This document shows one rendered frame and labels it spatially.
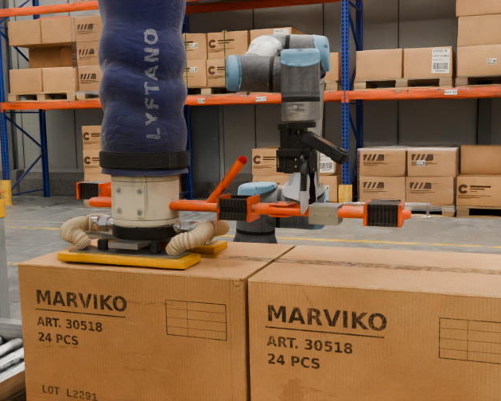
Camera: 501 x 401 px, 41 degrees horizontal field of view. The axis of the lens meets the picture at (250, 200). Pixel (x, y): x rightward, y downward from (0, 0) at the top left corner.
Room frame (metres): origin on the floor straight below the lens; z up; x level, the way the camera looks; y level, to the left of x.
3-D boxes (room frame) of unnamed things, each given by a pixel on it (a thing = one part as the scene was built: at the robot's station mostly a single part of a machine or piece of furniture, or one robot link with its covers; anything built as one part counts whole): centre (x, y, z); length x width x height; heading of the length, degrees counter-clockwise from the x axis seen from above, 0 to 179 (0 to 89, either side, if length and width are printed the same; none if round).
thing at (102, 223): (1.69, 0.27, 1.01); 0.34 x 0.25 x 0.06; 72
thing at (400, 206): (1.50, -0.30, 1.07); 0.08 x 0.07 x 0.05; 72
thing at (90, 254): (1.60, 0.30, 0.97); 0.34 x 0.10 x 0.05; 72
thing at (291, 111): (1.57, -0.12, 1.30); 0.10 x 0.09 x 0.05; 160
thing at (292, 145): (1.57, -0.11, 1.22); 0.09 x 0.08 x 0.12; 70
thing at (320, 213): (1.55, -0.17, 1.06); 0.07 x 0.07 x 0.04; 72
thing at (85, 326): (1.71, 0.23, 0.74); 0.60 x 0.40 x 0.40; 70
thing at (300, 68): (1.57, -0.12, 1.38); 0.10 x 0.09 x 0.12; 174
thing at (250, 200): (1.61, 0.03, 1.07); 0.10 x 0.08 x 0.06; 162
